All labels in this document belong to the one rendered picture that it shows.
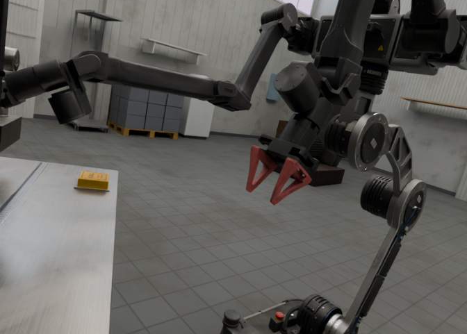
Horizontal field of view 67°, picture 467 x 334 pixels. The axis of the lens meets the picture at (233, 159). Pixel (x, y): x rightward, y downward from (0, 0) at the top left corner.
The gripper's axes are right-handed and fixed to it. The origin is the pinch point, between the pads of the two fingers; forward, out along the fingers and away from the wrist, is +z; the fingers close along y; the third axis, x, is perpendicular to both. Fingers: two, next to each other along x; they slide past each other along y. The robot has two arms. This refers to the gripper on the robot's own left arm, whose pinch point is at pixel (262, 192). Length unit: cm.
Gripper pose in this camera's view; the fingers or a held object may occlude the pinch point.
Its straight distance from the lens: 60.9
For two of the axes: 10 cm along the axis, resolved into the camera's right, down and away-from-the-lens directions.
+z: -5.4, 8.2, -1.7
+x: 5.4, 4.9, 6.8
